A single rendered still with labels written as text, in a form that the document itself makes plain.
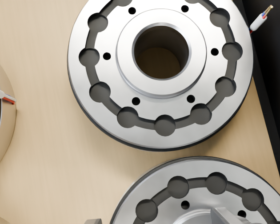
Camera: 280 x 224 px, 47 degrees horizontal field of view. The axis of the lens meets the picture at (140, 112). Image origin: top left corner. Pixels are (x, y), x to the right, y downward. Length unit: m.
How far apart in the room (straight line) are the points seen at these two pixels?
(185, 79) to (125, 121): 0.04
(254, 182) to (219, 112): 0.04
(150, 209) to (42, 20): 0.14
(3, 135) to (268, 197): 0.15
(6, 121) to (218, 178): 0.12
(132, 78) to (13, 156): 0.09
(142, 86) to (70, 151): 0.07
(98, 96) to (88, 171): 0.05
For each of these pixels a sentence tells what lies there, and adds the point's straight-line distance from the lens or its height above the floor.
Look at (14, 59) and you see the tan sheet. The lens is 0.22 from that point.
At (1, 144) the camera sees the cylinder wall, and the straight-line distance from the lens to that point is 0.20.
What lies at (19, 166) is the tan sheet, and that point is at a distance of 0.21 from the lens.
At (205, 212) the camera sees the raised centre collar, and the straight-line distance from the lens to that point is 0.17.
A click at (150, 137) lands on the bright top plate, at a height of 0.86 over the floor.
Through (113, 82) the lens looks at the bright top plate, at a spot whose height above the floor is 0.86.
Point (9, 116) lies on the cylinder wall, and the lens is 0.20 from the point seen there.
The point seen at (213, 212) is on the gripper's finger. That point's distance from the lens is 0.16.
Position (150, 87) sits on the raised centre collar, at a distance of 0.16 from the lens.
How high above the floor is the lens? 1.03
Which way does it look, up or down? 82 degrees down
